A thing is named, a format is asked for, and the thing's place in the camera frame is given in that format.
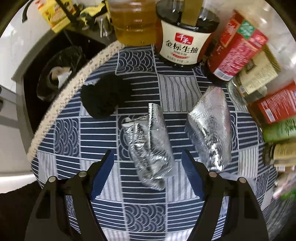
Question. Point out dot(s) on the blue patterned tablecloth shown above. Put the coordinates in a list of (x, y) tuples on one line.
[(147, 195)]

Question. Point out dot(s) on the black plastic bag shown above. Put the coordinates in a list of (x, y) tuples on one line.
[(101, 99)]

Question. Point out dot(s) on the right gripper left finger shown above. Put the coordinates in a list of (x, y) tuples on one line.
[(49, 219)]

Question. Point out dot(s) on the dark bottle red label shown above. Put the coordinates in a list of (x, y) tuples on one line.
[(274, 107)]

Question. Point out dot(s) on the folded silver foil bag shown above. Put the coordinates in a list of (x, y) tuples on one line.
[(208, 127)]

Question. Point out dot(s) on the white paper cup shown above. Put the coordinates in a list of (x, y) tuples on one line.
[(61, 74)]

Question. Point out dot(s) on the green label oil bottle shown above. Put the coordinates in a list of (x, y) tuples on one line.
[(283, 130)]

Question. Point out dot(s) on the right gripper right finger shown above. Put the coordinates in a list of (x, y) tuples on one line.
[(244, 218)]

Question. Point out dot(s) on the yellow dish soap bottle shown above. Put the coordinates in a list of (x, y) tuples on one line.
[(53, 14)]

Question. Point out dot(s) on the clear bottle beige label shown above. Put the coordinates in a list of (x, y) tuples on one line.
[(254, 76)]

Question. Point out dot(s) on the red label sauce bottle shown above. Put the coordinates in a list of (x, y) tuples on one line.
[(240, 40)]

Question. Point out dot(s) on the small dark brown bottle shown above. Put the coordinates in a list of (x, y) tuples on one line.
[(279, 154)]

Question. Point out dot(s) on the black bin with liner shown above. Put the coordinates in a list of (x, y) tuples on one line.
[(71, 57)]

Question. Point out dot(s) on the black kitchen sink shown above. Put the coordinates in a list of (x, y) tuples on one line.
[(28, 72)]

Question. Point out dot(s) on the soy sauce jug white label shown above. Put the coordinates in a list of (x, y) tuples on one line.
[(184, 30)]

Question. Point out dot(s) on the silver foil bag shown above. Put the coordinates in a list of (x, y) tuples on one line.
[(208, 127), (149, 147)]

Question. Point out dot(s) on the clear cooking oil jug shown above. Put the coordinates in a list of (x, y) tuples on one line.
[(134, 22)]

